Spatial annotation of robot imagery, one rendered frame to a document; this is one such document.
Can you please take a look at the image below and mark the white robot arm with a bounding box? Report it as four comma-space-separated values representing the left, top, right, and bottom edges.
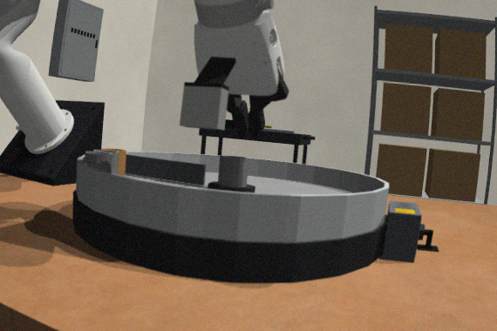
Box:
0, 0, 274, 154

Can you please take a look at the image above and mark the bronze bushing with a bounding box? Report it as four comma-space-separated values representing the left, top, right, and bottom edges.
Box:
102, 148, 126, 176

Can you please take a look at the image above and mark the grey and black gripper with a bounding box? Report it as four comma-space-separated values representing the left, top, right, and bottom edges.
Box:
194, 10, 289, 138

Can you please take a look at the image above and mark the grey cylinder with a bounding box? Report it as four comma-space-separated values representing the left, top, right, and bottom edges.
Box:
218, 156, 249, 187
85, 152, 112, 172
94, 150, 119, 174

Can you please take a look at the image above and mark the grey round turntable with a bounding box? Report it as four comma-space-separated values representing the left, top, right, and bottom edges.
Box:
73, 152, 439, 283

